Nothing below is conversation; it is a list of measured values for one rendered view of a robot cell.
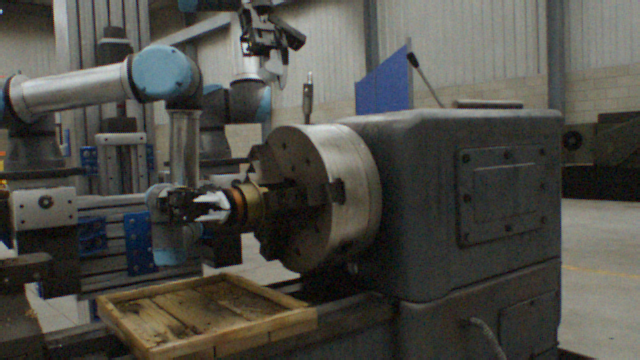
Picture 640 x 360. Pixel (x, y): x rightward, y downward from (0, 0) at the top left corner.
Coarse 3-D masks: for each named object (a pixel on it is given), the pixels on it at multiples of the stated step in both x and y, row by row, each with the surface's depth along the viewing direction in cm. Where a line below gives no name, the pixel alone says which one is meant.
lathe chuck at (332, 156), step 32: (288, 128) 105; (320, 128) 104; (288, 160) 106; (320, 160) 97; (352, 160) 99; (352, 192) 97; (320, 224) 98; (352, 224) 98; (288, 256) 109; (320, 256) 99; (352, 256) 105
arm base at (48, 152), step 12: (12, 132) 127; (24, 132) 127; (36, 132) 128; (48, 132) 131; (12, 144) 127; (24, 144) 127; (36, 144) 128; (48, 144) 130; (12, 156) 127; (24, 156) 126; (36, 156) 127; (48, 156) 129; (60, 156) 134; (12, 168) 126; (24, 168) 126; (36, 168) 127; (48, 168) 129
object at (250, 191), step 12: (228, 192) 97; (240, 192) 99; (252, 192) 99; (240, 204) 97; (252, 204) 98; (264, 204) 99; (228, 216) 101; (240, 216) 97; (252, 216) 98; (264, 216) 99
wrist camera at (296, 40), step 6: (270, 18) 120; (276, 18) 121; (276, 24) 120; (282, 24) 121; (288, 24) 123; (288, 30) 122; (294, 30) 123; (288, 36) 123; (294, 36) 123; (300, 36) 124; (288, 42) 125; (294, 42) 124; (300, 42) 124; (294, 48) 126; (300, 48) 126
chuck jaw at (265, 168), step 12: (264, 144) 111; (252, 156) 111; (264, 156) 109; (252, 168) 107; (264, 168) 107; (276, 168) 109; (252, 180) 104; (264, 180) 105; (276, 180) 106; (288, 180) 108
